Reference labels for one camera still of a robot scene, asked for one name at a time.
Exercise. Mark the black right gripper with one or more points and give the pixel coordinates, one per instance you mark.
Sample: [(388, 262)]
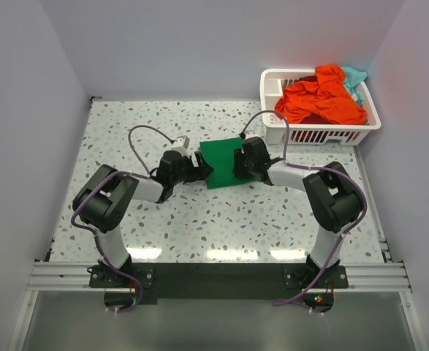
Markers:
[(239, 156)]

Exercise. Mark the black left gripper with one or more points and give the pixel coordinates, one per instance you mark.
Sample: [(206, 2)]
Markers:
[(196, 174)]

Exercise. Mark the green t-shirt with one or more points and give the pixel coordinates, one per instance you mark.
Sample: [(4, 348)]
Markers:
[(219, 154)]

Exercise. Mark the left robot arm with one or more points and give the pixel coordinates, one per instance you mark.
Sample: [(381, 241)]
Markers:
[(100, 206)]

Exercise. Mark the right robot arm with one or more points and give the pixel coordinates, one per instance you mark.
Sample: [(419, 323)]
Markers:
[(336, 201)]

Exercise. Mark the white plastic basket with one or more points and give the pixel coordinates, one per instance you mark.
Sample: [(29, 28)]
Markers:
[(278, 129)]

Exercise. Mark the orange t-shirt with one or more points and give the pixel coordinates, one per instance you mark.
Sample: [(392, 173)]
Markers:
[(323, 95)]

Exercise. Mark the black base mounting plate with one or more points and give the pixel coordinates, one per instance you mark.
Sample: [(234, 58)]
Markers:
[(318, 299)]

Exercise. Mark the teal t-shirt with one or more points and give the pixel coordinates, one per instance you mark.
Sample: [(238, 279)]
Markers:
[(353, 78)]

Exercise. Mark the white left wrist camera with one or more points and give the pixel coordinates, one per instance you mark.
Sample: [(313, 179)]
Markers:
[(181, 142)]

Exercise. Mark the aluminium frame rail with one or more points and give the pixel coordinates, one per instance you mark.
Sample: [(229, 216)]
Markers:
[(359, 277)]

